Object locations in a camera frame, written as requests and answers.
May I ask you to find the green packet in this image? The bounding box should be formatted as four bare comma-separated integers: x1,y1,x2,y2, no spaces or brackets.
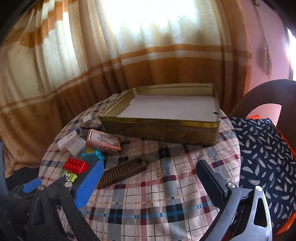
60,171,78,183

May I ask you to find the pink card box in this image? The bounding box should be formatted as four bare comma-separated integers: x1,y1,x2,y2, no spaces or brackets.
86,129,122,152

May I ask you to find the brown comb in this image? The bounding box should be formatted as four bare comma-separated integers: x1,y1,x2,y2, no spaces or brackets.
97,158,148,189

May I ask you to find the navy feather-print cushion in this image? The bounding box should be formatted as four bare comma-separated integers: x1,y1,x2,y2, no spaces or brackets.
229,118,296,230

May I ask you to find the white box with red mark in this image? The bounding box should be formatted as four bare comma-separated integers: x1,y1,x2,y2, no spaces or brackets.
57,131,79,151

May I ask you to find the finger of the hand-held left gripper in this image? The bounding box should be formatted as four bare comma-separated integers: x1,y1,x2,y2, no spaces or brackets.
23,178,42,194

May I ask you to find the orange and cream curtain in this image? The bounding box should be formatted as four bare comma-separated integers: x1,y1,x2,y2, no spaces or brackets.
0,0,252,179

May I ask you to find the teal toy brick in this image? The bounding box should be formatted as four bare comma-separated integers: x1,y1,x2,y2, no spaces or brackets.
81,146,105,163

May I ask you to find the dark cloth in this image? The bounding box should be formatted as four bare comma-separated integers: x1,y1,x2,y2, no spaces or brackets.
5,167,40,186

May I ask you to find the dark patterned pouch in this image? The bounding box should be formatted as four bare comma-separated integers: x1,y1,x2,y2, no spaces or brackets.
80,119,104,130

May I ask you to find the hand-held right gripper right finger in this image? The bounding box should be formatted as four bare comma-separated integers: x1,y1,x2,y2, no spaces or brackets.
196,160,273,241

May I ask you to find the wooden tray box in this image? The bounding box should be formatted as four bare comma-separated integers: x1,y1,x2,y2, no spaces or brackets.
99,83,221,146

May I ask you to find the red packet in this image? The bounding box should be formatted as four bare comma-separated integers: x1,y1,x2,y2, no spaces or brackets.
64,158,89,173

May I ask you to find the feather wall hanging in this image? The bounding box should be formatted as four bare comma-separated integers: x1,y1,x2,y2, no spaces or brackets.
252,0,273,78

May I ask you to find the white paper sheet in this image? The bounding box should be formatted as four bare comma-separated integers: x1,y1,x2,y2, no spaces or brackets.
115,94,219,122

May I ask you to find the brown chair back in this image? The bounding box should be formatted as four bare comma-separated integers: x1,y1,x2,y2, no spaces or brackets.
229,79,296,121

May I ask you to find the clear plastic box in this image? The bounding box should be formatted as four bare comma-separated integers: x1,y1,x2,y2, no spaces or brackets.
67,138,86,157

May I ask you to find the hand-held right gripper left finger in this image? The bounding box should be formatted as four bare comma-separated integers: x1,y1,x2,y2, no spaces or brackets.
23,160,104,241

